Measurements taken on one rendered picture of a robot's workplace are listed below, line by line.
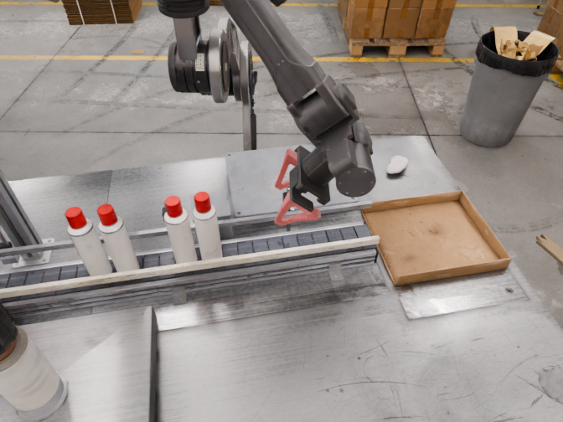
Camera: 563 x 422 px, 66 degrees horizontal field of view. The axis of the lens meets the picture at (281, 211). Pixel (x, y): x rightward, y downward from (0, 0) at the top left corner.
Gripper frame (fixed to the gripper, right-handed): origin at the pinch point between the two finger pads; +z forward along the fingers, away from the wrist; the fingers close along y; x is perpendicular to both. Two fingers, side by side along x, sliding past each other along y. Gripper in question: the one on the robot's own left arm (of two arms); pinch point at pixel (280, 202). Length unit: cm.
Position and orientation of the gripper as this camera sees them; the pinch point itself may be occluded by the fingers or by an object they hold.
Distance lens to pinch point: 78.3
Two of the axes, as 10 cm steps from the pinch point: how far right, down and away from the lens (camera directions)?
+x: 7.7, 4.4, 4.5
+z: -6.3, 5.4, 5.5
